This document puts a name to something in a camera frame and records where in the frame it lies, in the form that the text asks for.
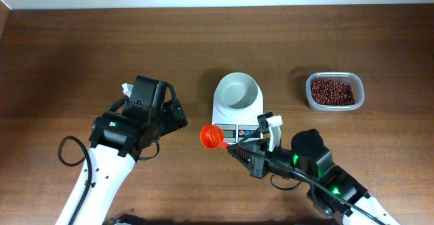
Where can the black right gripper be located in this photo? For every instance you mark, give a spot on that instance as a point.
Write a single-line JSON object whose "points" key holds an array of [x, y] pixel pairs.
{"points": [[257, 160]]}

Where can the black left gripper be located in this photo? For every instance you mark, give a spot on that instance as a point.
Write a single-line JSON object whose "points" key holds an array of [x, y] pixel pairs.
{"points": [[170, 125]]}

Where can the orange measuring scoop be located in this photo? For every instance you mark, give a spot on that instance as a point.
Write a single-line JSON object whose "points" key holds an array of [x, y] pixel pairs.
{"points": [[212, 137]]}

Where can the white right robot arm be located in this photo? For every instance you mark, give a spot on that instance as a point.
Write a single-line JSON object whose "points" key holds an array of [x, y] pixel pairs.
{"points": [[332, 190]]}

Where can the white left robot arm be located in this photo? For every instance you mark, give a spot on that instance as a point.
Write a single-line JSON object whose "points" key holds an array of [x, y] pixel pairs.
{"points": [[101, 176]]}

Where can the white digital kitchen scale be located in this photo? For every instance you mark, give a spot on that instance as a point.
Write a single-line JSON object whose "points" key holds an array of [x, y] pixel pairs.
{"points": [[238, 124]]}

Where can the white round bowl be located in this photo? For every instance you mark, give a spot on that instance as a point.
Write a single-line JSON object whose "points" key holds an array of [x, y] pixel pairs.
{"points": [[236, 91]]}

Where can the red adzuki beans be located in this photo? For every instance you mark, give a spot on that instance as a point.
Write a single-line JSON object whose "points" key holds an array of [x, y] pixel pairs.
{"points": [[331, 93]]}

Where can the clear plastic container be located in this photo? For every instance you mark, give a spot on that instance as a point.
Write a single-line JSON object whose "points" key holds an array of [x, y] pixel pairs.
{"points": [[343, 77]]}

